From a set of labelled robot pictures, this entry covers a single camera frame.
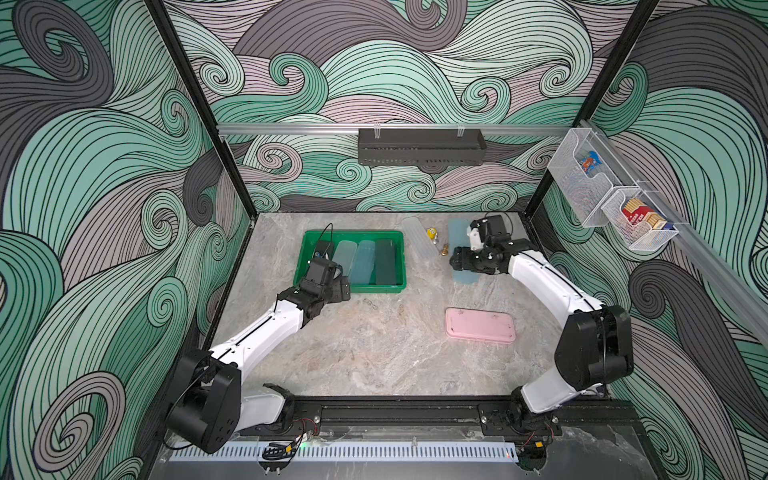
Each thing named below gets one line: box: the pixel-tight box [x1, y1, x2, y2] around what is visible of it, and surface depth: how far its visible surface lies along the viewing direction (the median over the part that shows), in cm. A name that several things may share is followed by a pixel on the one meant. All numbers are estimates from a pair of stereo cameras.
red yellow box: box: [622, 198, 667, 230], surface depth 67 cm
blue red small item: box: [581, 150, 603, 175], surface depth 85 cm
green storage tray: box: [293, 230, 407, 293], surface depth 106 cm
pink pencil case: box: [445, 307, 516, 343], surface depth 90 cm
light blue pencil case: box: [349, 240, 376, 284], surface depth 106 cm
